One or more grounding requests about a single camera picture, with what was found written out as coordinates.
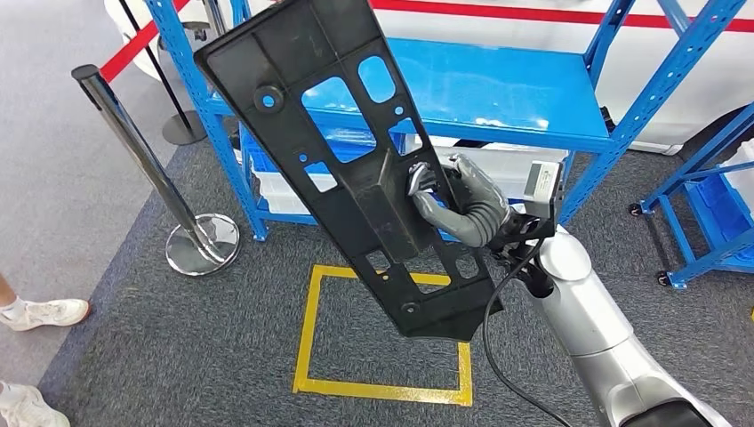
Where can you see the black plastic panel part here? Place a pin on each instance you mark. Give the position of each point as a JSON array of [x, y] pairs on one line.
[[365, 206]]

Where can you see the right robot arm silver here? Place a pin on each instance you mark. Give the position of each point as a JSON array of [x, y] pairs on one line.
[[589, 312]]

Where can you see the blue metal shelf rack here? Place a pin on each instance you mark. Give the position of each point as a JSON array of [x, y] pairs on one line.
[[501, 88]]

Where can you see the yellow floor tape square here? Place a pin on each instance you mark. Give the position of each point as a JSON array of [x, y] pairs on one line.
[[377, 390]]

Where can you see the dark grey floor mat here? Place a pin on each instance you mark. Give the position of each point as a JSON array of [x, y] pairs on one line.
[[177, 353]]

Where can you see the red barrier belt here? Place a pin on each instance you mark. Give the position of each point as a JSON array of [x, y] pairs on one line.
[[126, 53], [530, 13]]

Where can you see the blue wheeled cart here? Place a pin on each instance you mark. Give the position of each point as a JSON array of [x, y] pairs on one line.
[[674, 236]]

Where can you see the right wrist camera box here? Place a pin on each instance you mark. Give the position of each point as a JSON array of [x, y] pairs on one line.
[[539, 180]]

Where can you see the black stanchion post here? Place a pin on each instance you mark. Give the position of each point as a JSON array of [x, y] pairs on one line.
[[184, 129]]

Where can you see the chrome stanchion post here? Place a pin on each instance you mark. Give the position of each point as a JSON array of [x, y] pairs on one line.
[[135, 141]]

